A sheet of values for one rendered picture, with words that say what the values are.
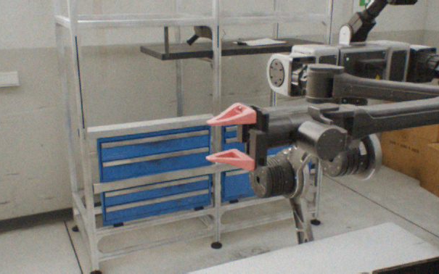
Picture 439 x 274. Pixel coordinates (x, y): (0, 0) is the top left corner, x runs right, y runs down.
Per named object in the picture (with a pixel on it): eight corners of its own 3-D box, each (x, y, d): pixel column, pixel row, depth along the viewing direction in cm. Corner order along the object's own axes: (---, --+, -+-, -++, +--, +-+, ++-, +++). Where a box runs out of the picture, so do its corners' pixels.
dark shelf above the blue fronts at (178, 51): (140, 54, 317) (140, 45, 315) (292, 45, 365) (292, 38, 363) (162, 63, 278) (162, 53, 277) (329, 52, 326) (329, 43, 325)
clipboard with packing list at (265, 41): (227, 43, 326) (228, 40, 326) (266, 40, 344) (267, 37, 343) (247, 46, 308) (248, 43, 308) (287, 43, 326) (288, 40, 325)
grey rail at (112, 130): (78, 135, 277) (78, 128, 275) (318, 107, 345) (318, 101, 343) (81, 140, 268) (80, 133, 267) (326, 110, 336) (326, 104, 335)
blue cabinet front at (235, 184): (220, 201, 324) (221, 122, 307) (308, 184, 352) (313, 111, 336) (223, 203, 321) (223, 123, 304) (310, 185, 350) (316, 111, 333)
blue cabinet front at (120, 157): (102, 225, 291) (96, 138, 275) (210, 204, 320) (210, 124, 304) (104, 227, 289) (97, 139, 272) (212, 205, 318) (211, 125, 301)
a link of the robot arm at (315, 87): (319, 89, 141) (321, 71, 139) (342, 96, 132) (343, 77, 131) (293, 92, 137) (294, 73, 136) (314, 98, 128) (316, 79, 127)
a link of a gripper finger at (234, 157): (215, 177, 79) (263, 169, 83) (216, 137, 77) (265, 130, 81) (199, 164, 85) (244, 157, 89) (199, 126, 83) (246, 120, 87)
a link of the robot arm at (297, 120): (300, 138, 93) (302, 109, 91) (323, 148, 87) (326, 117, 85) (271, 142, 90) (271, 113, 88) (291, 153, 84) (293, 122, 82)
